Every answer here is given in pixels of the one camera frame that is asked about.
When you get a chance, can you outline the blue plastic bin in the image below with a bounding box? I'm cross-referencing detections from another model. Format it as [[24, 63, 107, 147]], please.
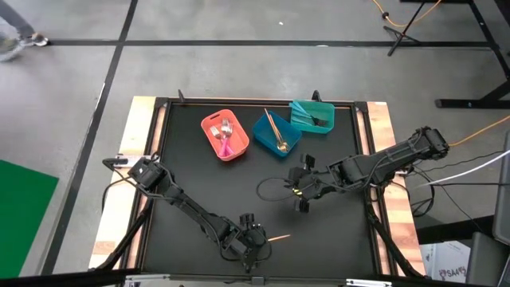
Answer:
[[251, 110, 303, 158]]

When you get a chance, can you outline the green floor mat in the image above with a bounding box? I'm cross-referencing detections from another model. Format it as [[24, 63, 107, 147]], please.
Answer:
[[0, 159, 60, 280]]

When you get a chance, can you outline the black desk stand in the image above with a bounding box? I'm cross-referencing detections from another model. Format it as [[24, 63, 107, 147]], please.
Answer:
[[433, 0, 510, 109]]

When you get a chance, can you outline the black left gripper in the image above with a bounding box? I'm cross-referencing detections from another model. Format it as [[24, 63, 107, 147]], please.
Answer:
[[229, 212, 273, 274]]

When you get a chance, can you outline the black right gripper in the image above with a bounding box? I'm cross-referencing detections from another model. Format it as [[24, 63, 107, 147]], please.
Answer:
[[283, 153, 334, 214]]

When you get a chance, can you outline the white printed box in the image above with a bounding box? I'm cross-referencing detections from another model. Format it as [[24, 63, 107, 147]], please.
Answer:
[[420, 240, 472, 285]]

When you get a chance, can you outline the person's leg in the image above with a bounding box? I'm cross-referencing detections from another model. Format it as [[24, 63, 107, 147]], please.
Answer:
[[0, 0, 37, 40]]

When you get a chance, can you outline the person's shoe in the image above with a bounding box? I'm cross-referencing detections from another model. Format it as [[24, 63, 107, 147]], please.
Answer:
[[18, 33, 49, 48]]

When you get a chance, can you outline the teal plastic bin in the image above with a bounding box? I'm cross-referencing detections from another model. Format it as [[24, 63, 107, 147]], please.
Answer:
[[288, 99, 336, 135]]

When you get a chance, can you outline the white cable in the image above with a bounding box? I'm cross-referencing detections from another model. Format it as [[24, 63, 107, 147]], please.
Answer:
[[414, 149, 510, 188]]

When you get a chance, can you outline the teal-handled black fork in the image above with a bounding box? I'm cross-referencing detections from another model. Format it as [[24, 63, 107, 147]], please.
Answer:
[[292, 113, 327, 128], [289, 101, 324, 123], [290, 106, 326, 125]]

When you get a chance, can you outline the black tripod stand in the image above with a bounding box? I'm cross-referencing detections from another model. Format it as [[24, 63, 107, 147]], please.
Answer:
[[382, 0, 426, 57]]

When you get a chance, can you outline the grey office chair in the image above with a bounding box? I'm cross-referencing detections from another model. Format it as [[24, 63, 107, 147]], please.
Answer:
[[465, 131, 510, 287]]

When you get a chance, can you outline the orange plastic bin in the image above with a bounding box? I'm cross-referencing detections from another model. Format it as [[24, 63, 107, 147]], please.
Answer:
[[200, 108, 251, 163]]

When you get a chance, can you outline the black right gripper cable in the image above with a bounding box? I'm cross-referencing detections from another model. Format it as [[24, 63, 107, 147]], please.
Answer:
[[256, 177, 298, 202]]

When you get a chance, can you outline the yellow cable with plug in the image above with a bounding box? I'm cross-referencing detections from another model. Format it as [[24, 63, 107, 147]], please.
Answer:
[[371, 0, 443, 28]]

